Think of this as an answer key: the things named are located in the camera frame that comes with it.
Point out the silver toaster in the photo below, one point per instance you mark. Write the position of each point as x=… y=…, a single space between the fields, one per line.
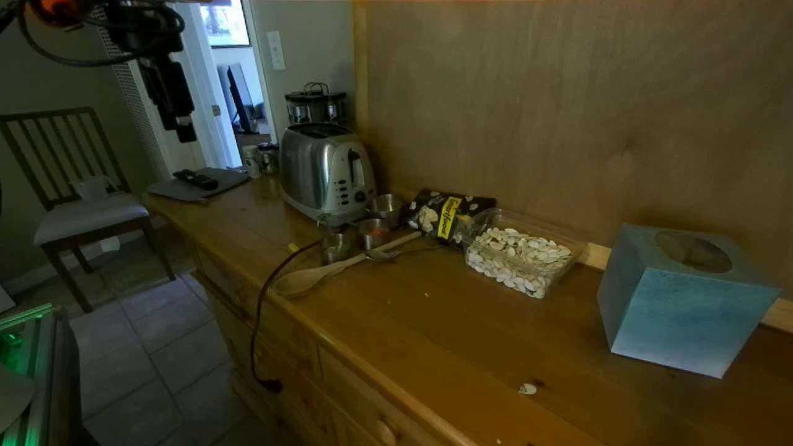
x=324 y=172

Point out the wooden chair grey cushion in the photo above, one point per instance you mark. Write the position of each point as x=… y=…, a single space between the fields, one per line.
x=75 y=175

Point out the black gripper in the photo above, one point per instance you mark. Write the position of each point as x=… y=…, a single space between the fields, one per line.
x=151 y=33

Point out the large plywood board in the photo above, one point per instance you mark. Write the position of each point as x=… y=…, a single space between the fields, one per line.
x=590 y=113

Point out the clear tray of white pieces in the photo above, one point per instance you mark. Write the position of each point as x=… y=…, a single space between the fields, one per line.
x=521 y=259

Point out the black remote control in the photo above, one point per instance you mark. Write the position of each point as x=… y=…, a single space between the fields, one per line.
x=197 y=179

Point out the wooden spoon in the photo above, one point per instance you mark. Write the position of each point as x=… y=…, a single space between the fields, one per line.
x=301 y=280

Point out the blue tissue box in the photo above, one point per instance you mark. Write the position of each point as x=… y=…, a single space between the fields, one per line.
x=679 y=298

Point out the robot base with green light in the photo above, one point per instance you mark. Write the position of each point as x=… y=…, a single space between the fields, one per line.
x=37 y=380

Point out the metal cup with copper inside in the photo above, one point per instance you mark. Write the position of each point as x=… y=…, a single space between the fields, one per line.
x=374 y=233

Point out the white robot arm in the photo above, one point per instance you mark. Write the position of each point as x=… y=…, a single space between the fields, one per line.
x=69 y=15

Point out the wooden dresser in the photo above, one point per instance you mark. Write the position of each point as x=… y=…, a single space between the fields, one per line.
x=421 y=349

